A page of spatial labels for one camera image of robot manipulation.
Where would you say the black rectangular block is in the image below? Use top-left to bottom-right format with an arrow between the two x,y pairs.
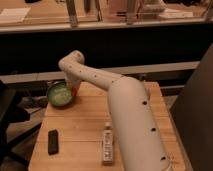
48,130 -> 59,155

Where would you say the dark panel at right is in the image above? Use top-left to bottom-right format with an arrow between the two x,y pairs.
170,43 -> 213,171

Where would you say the black object at left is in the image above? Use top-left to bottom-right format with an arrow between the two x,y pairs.
0,80 -> 30,166

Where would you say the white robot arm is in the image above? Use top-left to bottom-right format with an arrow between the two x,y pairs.
58,50 -> 173,171

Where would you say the green ceramic bowl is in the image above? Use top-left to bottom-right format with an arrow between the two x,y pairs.
46,81 -> 74,107

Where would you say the red pepper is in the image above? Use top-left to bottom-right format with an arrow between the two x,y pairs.
71,87 -> 79,97

